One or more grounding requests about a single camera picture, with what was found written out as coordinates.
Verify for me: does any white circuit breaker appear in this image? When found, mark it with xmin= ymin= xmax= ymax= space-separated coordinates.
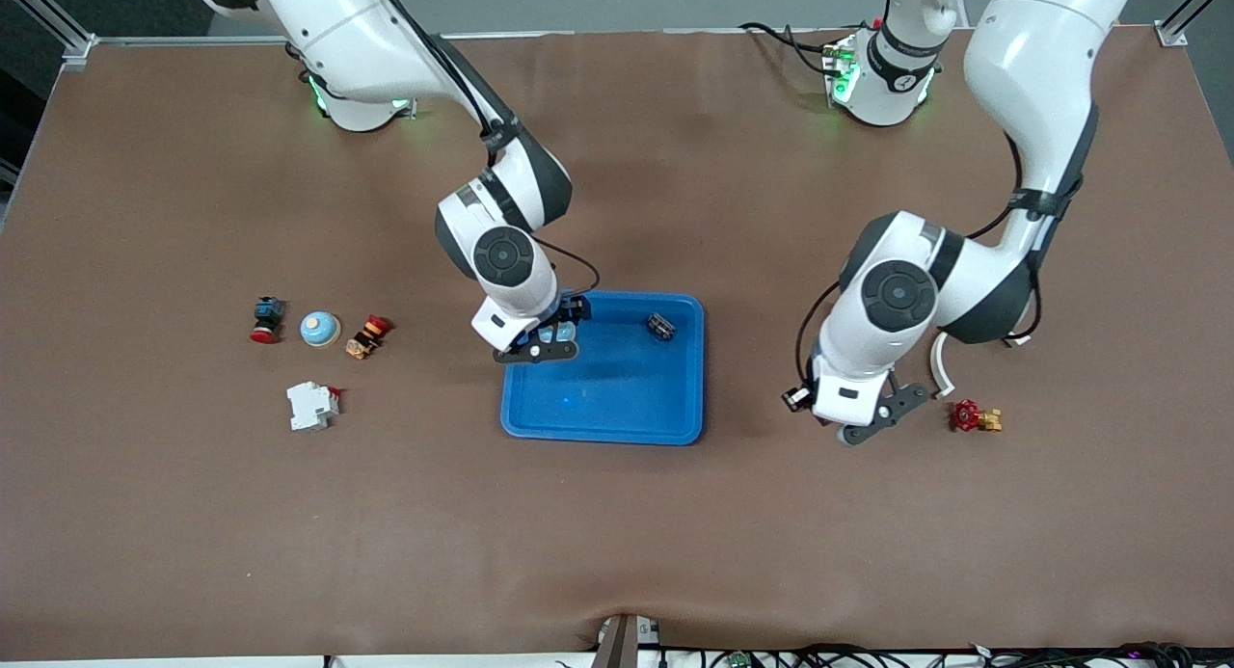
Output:
xmin=286 ymin=381 xmax=341 ymax=432

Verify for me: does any brass valve red handle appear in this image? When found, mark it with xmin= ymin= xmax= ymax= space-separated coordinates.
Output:
xmin=951 ymin=399 xmax=1004 ymax=434

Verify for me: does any blue plastic tray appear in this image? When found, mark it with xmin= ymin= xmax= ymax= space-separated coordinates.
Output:
xmin=500 ymin=288 xmax=706 ymax=446

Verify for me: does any orange red push button switch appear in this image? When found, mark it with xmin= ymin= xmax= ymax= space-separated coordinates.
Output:
xmin=345 ymin=313 xmax=390 ymax=361

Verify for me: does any red emergency stop button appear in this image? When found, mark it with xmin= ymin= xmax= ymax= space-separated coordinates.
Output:
xmin=250 ymin=297 xmax=286 ymax=345

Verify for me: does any white curved plastic clip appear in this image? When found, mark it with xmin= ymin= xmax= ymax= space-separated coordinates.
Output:
xmin=929 ymin=329 xmax=1033 ymax=400

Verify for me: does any grey camera stand bracket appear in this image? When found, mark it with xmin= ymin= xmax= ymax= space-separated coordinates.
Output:
xmin=590 ymin=612 xmax=664 ymax=668

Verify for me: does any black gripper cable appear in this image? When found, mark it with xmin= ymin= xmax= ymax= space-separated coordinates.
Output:
xmin=366 ymin=0 xmax=602 ymax=301
xmin=796 ymin=128 xmax=1047 ymax=389

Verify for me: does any aluminium frame profile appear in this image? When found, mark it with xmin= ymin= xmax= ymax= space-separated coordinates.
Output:
xmin=0 ymin=0 xmax=99 ymax=73
xmin=1154 ymin=0 xmax=1234 ymax=49

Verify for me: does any black left arm base cable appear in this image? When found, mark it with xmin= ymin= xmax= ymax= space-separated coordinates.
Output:
xmin=738 ymin=20 xmax=849 ymax=79

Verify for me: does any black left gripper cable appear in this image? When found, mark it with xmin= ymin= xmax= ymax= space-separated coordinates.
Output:
xmin=796 ymin=128 xmax=1047 ymax=389

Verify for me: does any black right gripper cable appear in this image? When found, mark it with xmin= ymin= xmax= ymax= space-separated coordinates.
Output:
xmin=366 ymin=0 xmax=602 ymax=301

